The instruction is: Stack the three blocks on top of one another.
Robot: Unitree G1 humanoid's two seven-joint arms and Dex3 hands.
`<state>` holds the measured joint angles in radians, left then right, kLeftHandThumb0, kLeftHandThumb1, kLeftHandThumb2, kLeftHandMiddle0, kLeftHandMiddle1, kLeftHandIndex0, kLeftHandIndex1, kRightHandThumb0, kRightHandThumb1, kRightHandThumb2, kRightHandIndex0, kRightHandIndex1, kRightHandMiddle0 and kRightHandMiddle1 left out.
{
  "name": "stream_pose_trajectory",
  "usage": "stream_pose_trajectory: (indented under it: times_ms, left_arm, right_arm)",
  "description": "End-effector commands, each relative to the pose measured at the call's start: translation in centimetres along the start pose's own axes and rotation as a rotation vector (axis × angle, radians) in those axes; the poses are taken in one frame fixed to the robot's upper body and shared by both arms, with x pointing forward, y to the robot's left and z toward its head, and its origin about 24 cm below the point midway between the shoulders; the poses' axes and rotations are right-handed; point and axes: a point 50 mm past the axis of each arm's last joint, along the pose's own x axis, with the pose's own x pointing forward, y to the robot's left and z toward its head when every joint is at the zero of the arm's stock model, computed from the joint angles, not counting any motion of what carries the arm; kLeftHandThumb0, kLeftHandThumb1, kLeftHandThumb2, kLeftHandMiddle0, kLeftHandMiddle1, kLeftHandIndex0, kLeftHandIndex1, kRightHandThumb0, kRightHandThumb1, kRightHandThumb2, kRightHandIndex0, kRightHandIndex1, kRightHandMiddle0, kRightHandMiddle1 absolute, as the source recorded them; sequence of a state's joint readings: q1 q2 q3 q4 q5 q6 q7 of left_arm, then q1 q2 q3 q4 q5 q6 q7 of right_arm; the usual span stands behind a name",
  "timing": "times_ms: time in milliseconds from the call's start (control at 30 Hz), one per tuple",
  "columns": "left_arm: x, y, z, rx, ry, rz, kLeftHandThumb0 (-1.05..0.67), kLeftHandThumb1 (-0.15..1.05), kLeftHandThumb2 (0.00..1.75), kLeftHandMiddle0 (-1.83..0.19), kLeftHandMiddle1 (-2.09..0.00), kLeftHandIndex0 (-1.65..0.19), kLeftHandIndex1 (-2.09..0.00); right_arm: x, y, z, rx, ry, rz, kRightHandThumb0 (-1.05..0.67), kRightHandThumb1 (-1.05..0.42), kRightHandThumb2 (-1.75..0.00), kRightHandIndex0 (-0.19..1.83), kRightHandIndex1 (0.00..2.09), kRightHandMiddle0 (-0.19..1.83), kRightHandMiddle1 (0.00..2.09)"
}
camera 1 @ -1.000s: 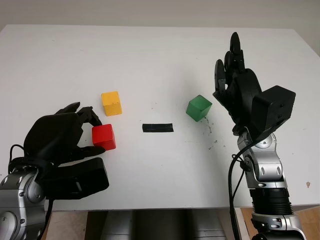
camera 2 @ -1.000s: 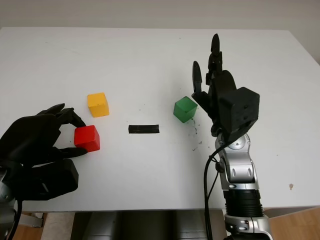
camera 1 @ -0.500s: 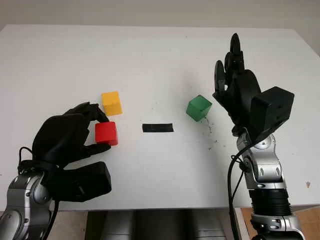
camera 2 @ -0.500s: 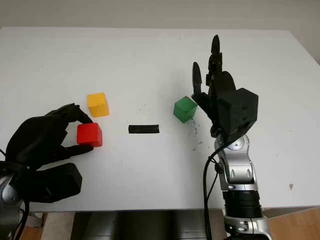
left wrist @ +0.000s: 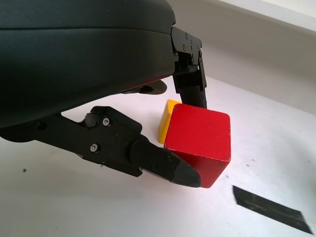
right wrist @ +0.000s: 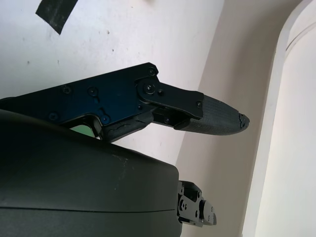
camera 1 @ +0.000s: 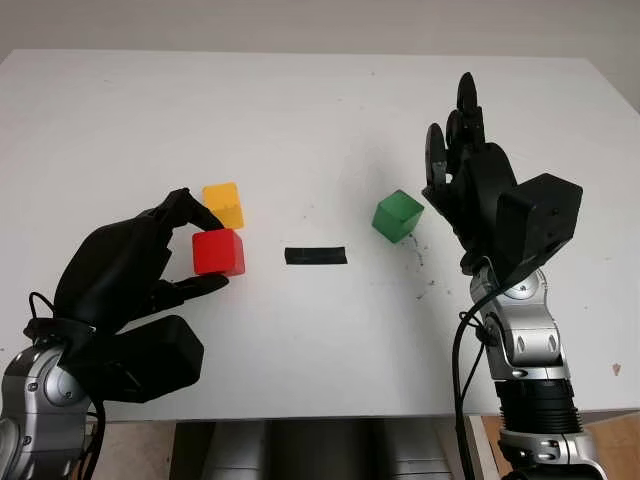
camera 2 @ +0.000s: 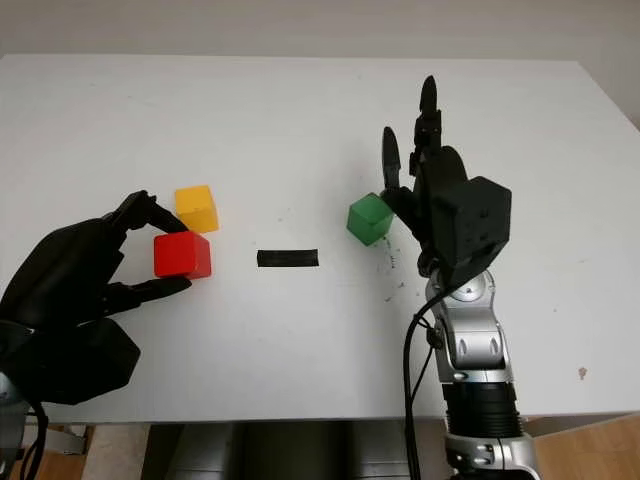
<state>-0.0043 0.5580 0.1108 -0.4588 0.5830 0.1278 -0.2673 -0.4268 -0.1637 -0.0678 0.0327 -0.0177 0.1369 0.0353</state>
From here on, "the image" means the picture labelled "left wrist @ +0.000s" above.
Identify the red wooden block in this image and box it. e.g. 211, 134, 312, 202
163, 103, 232, 190

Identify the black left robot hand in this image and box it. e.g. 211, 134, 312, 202
0, 0, 208, 190

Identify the black tape strip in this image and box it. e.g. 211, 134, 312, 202
232, 185, 314, 235

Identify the yellow wooden block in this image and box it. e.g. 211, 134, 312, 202
158, 99, 182, 144

